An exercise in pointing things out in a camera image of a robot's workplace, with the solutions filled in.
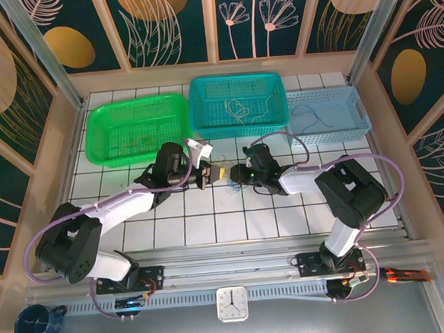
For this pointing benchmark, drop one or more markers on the green plastic basket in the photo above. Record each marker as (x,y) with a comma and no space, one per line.
(127,119)

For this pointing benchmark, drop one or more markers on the orange black hand tool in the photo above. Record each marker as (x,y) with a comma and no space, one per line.
(401,275)

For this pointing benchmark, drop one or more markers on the aluminium mounting rail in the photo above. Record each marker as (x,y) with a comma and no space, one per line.
(229,267)

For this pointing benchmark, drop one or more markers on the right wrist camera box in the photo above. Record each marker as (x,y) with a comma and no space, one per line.
(247,162)

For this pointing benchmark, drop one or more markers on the small black electronics board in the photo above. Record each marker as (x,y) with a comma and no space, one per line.
(348,282)
(130,303)

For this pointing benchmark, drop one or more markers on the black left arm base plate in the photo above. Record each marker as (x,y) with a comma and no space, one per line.
(153,278)

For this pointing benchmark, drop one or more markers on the white square clock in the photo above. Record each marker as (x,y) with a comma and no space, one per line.
(231,303)

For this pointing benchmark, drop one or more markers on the light blue plastic basket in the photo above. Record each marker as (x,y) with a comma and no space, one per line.
(347,108)

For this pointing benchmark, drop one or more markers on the dark blue mug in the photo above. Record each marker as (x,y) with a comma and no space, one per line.
(31,324)

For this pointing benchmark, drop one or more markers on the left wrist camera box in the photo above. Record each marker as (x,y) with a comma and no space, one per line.
(202,149)

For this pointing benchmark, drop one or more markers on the teal plastic basket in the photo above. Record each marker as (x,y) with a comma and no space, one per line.
(236,93)

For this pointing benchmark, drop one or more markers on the aluminium table side rail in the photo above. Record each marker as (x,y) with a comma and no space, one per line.
(72,154)
(403,226)

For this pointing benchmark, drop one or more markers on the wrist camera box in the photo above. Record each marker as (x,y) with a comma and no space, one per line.
(247,162)
(202,149)

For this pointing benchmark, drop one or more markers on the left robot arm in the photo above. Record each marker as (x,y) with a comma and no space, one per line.
(125,205)

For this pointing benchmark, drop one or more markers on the aluminium frame post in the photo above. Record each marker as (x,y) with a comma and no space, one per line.
(46,57)
(376,22)

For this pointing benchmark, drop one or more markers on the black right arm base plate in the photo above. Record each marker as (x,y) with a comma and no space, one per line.
(309,265)

